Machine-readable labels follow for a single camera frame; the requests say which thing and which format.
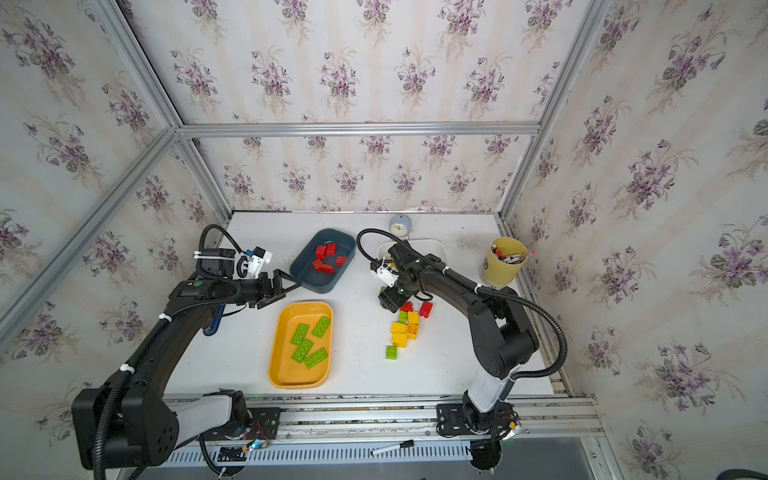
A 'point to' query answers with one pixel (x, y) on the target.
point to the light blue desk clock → (400, 225)
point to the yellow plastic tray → (284, 371)
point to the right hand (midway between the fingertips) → (389, 297)
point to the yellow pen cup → (504, 259)
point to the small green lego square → (402, 317)
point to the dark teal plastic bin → (302, 269)
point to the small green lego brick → (391, 353)
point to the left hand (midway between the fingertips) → (291, 285)
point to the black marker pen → (404, 444)
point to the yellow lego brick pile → (400, 334)
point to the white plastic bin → (432, 247)
